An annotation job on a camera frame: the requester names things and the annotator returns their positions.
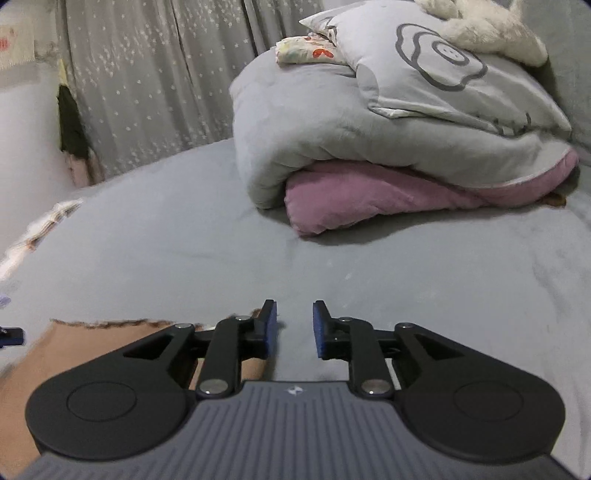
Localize small floral cloth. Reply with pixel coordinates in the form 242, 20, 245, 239
276, 34, 349, 66

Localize folded grey quilt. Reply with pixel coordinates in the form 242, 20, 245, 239
229, 58, 575, 210

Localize dark hanging cloth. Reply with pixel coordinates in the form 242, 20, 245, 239
56, 83, 90, 160

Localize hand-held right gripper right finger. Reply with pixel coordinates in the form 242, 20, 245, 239
311, 300, 465, 398

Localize wall poster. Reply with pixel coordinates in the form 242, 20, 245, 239
0, 23, 38, 72

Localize grey bed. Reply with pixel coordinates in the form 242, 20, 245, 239
0, 136, 591, 462

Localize tan knit sweater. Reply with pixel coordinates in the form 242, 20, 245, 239
0, 318, 269, 478

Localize pink hanging cloth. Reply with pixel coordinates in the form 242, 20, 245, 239
67, 152, 100, 188

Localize cream plush toy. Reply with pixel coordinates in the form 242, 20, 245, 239
416, 0, 549, 66

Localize grey padded headboard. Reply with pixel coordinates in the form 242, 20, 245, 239
508, 0, 591, 162

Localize grey star-print curtain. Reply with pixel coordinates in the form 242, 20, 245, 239
55, 0, 324, 181

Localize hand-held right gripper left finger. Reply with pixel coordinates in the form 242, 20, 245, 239
122, 299, 280, 398

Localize grey flower-print pillow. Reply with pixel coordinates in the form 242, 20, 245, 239
299, 0, 573, 138

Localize pink blanket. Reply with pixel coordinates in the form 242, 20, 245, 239
284, 150, 580, 237

